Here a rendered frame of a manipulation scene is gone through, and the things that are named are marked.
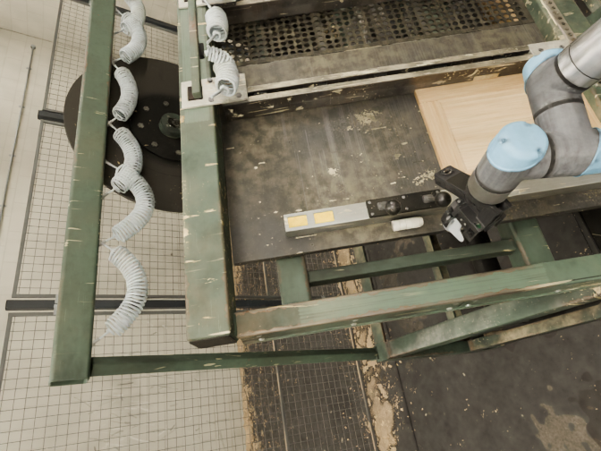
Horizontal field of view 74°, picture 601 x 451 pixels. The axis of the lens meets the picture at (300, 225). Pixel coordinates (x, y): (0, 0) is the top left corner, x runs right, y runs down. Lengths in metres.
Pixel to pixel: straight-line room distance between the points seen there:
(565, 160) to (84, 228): 1.30
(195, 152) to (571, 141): 0.85
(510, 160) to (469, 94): 0.71
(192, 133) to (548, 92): 0.84
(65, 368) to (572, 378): 2.18
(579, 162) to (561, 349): 1.79
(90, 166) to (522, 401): 2.37
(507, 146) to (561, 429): 2.03
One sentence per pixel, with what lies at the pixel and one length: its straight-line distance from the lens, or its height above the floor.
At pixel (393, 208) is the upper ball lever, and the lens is 0.95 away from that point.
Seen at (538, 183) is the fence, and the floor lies 1.13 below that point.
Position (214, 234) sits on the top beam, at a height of 1.88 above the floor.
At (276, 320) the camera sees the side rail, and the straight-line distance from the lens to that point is 0.96.
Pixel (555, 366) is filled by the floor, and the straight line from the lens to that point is 2.51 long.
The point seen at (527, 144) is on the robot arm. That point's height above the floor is 1.61.
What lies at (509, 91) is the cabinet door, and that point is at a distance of 1.45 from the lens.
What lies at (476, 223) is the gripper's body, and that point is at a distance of 0.87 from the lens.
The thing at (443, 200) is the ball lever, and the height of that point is 1.45.
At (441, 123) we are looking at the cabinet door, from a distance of 1.30.
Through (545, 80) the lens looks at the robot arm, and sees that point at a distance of 0.82.
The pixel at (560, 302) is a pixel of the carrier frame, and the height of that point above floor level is 0.79.
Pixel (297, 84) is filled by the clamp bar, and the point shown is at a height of 1.64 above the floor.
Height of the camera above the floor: 2.19
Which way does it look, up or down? 30 degrees down
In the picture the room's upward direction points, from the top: 84 degrees counter-clockwise
